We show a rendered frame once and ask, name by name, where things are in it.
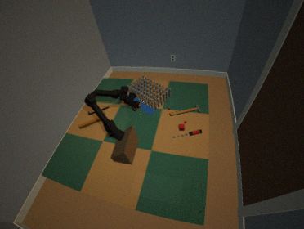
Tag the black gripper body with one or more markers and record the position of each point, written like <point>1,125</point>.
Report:
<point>130,101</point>

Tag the blue tape strip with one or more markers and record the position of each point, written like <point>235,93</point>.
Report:
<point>149,110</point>

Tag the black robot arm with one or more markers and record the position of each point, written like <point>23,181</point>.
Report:
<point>110,126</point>

